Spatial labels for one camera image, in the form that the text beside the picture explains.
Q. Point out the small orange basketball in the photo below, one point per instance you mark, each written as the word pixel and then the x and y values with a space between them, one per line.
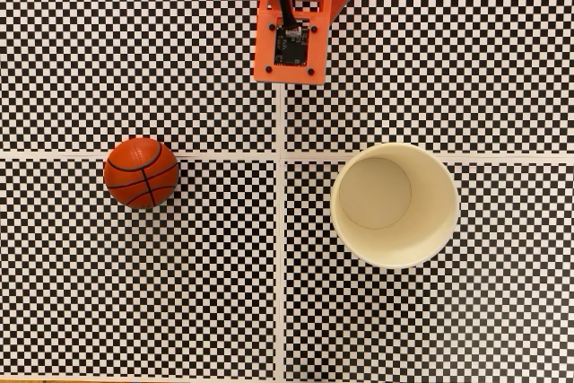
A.
pixel 134 185

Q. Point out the cream paper cup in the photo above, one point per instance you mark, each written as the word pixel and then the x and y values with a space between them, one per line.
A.
pixel 403 244

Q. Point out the orange camera mount with board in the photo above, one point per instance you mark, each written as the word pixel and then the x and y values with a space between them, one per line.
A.
pixel 264 55

